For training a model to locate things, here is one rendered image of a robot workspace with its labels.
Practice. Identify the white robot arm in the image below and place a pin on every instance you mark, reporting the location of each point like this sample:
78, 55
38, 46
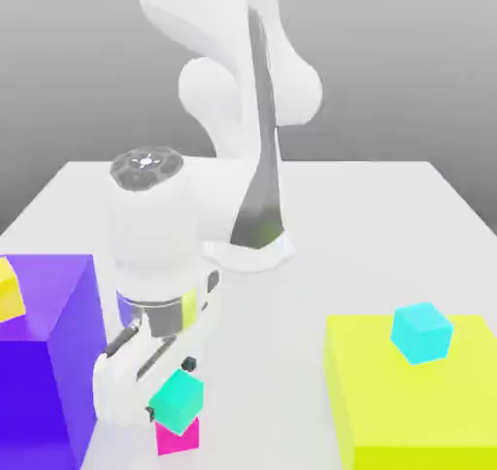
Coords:
155, 225

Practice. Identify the small yellow cube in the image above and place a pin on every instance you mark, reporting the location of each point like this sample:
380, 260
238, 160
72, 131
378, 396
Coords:
8, 295

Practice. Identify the small cyan cube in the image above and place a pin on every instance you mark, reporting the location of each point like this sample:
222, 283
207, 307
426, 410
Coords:
421, 332

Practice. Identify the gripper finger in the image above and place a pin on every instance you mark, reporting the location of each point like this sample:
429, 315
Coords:
150, 413
189, 363

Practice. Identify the small magenta cube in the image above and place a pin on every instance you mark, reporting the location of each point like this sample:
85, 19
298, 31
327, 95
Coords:
176, 441

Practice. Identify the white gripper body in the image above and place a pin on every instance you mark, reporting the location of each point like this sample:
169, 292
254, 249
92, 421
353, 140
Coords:
116, 384

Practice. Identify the small teal cube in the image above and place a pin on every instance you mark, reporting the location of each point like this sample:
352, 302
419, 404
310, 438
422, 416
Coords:
176, 400

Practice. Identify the large yellow-green box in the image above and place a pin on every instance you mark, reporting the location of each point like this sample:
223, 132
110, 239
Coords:
411, 408

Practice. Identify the large purple box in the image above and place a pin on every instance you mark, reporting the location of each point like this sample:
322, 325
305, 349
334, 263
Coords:
42, 361

